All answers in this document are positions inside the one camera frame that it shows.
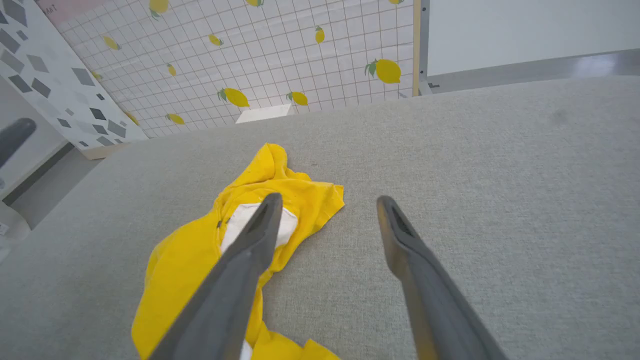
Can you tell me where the yellow garment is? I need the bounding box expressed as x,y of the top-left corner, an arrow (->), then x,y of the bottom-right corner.
131,143 -> 346,360

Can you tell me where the white panel with grey diamonds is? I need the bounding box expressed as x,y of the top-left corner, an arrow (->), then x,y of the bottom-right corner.
0,0 -> 149,160

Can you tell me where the lemon print grid partition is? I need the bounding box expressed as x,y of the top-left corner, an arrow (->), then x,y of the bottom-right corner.
37,0 -> 416,139

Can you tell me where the white panel with grey frame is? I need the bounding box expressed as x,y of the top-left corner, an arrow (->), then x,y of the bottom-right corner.
419,0 -> 640,96

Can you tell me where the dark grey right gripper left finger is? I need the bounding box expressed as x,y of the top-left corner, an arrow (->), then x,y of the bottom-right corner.
149,193 -> 284,360

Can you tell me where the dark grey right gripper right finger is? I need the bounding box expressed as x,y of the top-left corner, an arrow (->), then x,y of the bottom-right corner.
377,195 -> 508,360

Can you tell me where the small white box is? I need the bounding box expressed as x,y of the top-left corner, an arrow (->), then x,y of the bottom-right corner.
235,104 -> 294,124

